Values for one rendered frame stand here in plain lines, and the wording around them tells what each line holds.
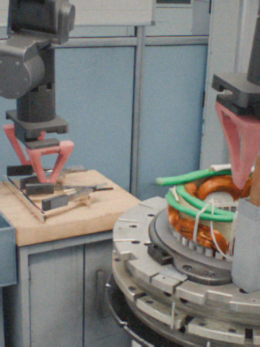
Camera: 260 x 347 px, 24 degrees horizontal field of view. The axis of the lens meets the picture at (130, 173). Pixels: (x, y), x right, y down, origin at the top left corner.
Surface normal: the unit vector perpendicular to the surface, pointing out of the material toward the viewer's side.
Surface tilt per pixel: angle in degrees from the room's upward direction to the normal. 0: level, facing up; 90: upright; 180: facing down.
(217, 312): 90
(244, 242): 90
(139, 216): 0
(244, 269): 90
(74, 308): 90
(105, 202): 0
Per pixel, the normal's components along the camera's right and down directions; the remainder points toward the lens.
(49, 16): -0.23, 0.66
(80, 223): 0.48, 0.29
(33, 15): -0.22, 0.48
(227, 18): -0.90, 0.11
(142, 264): 0.04, -0.95
